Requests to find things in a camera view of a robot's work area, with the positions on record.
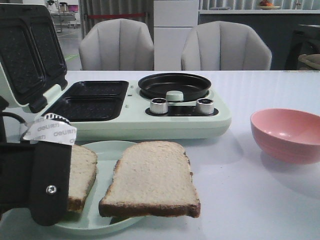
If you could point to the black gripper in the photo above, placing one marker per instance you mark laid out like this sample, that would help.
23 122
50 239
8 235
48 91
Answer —
37 174

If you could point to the white bread slice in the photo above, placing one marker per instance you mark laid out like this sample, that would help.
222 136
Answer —
152 178
83 170

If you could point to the mint green sandwich maker lid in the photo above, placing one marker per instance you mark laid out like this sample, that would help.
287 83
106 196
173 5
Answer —
32 65

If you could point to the pink plastic bowl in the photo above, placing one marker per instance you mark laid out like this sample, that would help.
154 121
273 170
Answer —
289 135

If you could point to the mint green breakfast maker base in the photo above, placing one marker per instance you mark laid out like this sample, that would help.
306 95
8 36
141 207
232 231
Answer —
115 110

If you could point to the mint green round plate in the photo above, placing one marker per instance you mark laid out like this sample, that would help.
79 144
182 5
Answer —
89 221

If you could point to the left silver control knob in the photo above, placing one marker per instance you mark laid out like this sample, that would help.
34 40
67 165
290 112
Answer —
158 106

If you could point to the silver control knob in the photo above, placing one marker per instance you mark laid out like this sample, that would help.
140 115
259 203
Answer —
158 106
204 106

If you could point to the left grey upholstered chair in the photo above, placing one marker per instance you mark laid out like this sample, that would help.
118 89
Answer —
117 45

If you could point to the grey upholstered chair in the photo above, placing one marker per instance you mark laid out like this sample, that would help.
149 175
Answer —
225 46
117 45

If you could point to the black round frying pan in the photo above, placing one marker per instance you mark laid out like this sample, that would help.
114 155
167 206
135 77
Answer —
157 85

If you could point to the right silver control knob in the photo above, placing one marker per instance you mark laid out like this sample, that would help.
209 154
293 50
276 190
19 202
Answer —
204 106

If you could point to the white cabinet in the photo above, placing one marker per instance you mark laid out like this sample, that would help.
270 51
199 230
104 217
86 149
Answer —
172 22

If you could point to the right grey upholstered chair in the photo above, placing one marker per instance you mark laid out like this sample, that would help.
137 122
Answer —
225 46

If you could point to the fruit plate on counter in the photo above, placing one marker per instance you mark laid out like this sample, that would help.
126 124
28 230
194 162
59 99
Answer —
267 5

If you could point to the grey counter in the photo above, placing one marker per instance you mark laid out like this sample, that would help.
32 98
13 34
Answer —
288 33

